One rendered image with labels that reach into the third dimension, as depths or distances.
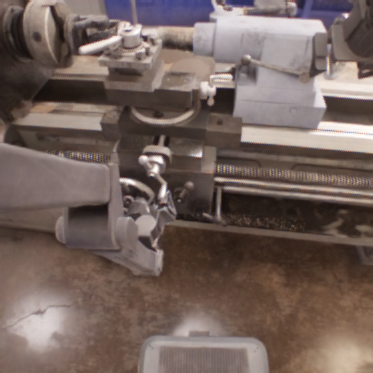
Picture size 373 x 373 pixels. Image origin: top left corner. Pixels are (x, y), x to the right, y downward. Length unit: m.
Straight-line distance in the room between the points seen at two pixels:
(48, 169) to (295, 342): 1.50
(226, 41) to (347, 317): 1.46
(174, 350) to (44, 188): 1.09
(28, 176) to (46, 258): 1.65
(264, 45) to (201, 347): 1.18
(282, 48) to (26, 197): 0.97
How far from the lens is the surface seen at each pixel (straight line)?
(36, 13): 1.25
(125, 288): 1.66
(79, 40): 1.24
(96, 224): 0.41
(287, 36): 1.08
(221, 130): 1.04
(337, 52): 0.54
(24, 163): 0.26
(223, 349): 1.29
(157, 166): 0.90
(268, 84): 1.10
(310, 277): 1.78
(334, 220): 1.50
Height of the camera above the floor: 1.53
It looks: 51 degrees down
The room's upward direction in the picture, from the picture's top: 1 degrees counter-clockwise
